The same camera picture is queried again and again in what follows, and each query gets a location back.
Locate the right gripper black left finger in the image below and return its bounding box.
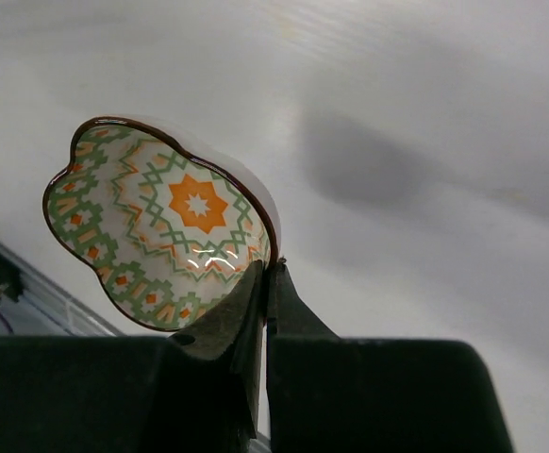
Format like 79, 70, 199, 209
0, 261, 264, 452

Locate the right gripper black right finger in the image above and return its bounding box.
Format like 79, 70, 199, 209
267, 262, 513, 452

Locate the small scalloped floral dish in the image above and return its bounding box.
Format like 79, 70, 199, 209
42, 115, 281, 332

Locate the aluminium rail frame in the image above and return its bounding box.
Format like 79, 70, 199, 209
0, 243, 123, 336

